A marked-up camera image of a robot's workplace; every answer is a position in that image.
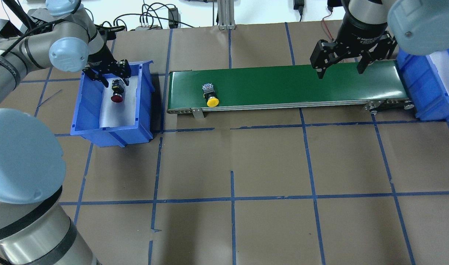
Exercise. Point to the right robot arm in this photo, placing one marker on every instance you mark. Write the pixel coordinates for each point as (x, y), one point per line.
(420, 27)

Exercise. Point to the blue storage bin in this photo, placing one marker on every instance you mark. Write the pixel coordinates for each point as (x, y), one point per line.
(424, 86)
(87, 111)

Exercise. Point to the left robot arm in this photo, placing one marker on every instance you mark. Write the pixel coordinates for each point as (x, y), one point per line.
(34, 228)

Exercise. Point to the aluminium frame post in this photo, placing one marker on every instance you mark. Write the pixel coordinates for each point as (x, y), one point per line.
(226, 18)

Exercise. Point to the black power adapter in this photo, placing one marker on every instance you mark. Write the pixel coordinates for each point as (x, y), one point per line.
(173, 17)

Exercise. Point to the red push button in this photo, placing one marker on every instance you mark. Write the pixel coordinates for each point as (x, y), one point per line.
(118, 91)

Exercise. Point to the blue right storage bin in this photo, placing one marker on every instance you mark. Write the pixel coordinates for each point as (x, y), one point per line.
(424, 86)

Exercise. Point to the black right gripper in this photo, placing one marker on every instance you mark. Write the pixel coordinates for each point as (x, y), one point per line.
(360, 31)

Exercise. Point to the blue left storage bin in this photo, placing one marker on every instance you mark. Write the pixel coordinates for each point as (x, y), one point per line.
(87, 111)

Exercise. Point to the white foam pad right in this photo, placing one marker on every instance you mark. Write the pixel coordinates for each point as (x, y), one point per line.
(440, 59)

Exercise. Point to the green conveyor belt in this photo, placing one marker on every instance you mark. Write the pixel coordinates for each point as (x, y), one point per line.
(379, 88)

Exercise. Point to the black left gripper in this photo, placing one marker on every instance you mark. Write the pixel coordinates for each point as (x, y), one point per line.
(100, 57)

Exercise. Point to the yellow push button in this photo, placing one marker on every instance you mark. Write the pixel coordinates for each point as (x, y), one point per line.
(210, 95)

